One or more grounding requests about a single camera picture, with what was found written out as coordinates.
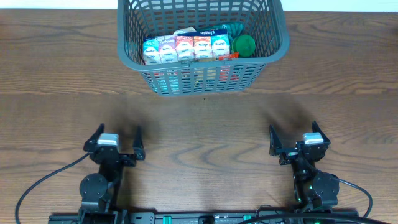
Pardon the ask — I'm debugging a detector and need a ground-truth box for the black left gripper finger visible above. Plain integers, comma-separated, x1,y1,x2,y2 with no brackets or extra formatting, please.
83,123,104,152
132,126,146,161

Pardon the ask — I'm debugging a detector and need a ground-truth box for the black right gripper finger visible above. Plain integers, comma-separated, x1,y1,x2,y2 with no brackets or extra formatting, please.
312,121,331,145
269,125,282,156

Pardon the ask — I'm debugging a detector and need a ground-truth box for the mint green wipes packet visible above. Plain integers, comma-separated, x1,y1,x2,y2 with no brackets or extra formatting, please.
153,77,180,95

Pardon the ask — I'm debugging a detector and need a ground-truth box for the red spaghetti packet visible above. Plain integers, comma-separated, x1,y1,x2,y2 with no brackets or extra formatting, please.
198,52,240,82

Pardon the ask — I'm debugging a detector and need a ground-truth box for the green lid jar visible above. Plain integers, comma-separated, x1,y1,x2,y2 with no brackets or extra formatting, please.
232,34,256,58

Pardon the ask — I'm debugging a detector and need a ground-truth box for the green Nescafe coffee pouch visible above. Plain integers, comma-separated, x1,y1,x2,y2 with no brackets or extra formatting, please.
213,22,244,42

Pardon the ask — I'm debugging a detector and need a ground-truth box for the Kleenex tissue multipack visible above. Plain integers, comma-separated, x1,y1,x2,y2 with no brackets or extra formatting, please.
142,29,231,65

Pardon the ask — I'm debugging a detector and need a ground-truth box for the beige powder pouch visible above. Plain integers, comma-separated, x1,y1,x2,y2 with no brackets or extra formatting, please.
174,27,196,35

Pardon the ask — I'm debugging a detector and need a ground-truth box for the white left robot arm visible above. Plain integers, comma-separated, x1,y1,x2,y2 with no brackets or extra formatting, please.
78,124,146,223

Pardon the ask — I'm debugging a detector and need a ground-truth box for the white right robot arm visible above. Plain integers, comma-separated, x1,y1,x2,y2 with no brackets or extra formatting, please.
269,121,340,213

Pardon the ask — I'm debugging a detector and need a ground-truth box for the grey plastic basket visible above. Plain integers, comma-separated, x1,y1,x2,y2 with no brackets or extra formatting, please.
117,0,289,96

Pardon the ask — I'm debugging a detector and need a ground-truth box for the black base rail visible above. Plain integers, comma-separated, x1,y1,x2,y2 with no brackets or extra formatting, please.
48,208,287,224

